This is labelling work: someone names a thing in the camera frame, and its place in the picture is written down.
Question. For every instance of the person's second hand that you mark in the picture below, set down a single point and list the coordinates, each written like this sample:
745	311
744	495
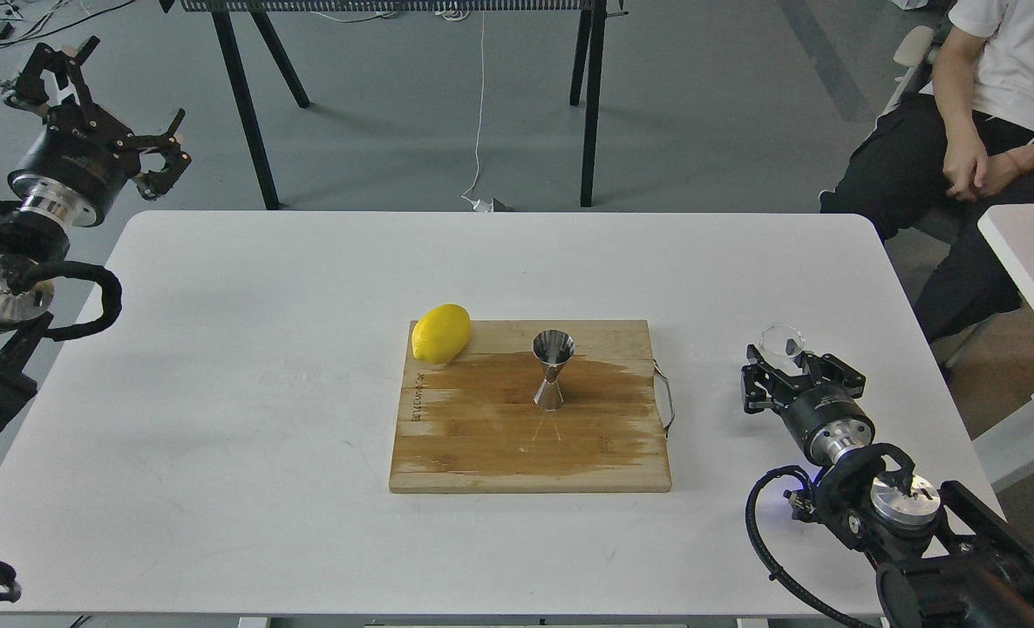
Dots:
965	165

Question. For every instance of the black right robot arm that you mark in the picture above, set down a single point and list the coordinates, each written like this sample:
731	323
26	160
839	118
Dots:
941	557

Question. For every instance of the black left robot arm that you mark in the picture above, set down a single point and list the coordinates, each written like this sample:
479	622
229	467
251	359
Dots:
34	233

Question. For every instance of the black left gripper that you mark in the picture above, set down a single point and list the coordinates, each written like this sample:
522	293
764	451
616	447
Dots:
72	161

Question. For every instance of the steel double jigger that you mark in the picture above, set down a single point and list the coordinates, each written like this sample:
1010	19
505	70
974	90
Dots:
553	349

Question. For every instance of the clear glass cup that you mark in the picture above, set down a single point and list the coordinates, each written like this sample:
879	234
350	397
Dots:
781	344

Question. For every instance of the black metal frame table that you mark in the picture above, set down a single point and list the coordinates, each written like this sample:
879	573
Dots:
282	68

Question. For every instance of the wooden cutting board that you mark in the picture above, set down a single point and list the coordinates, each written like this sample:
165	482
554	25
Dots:
471	426

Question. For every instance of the seated person white shirt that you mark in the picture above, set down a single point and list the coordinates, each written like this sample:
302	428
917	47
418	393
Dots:
982	80

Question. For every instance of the person's hand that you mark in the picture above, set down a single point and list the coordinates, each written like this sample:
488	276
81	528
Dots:
1000	171

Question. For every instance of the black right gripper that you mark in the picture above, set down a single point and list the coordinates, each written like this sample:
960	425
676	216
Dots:
817	404

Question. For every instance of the yellow lemon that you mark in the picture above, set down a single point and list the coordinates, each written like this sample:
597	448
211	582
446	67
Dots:
441	334

